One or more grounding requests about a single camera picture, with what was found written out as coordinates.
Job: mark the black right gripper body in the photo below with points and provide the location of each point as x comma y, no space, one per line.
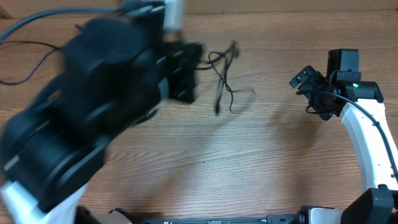
313,81

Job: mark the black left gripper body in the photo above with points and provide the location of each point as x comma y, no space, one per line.
179,74

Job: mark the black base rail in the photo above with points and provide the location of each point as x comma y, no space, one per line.
270,219

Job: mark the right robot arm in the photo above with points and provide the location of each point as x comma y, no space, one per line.
360,106

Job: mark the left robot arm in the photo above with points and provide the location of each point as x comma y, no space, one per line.
117,71

